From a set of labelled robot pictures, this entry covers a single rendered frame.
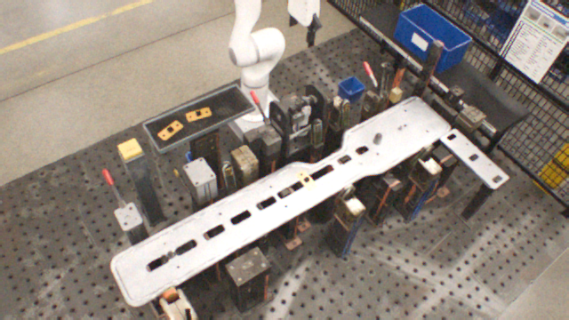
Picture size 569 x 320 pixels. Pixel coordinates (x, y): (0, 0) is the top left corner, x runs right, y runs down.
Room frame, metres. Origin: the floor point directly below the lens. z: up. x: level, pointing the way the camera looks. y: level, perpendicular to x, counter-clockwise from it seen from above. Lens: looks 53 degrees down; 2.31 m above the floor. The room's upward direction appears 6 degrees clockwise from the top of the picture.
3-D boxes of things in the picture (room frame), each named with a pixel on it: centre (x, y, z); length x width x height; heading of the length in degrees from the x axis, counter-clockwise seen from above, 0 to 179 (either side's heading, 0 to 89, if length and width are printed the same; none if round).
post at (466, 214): (0.97, -0.80, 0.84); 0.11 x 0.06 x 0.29; 39
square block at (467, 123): (1.24, -0.74, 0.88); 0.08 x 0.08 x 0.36; 39
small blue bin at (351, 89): (1.61, -0.29, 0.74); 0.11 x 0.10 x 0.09; 129
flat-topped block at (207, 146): (0.99, 0.31, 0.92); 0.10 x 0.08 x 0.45; 129
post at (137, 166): (0.82, 0.51, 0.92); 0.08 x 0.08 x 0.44; 39
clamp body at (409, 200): (0.97, -0.53, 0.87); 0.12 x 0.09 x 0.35; 39
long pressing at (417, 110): (0.85, -0.07, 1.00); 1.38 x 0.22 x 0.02; 129
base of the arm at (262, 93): (1.39, 0.17, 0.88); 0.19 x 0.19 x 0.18
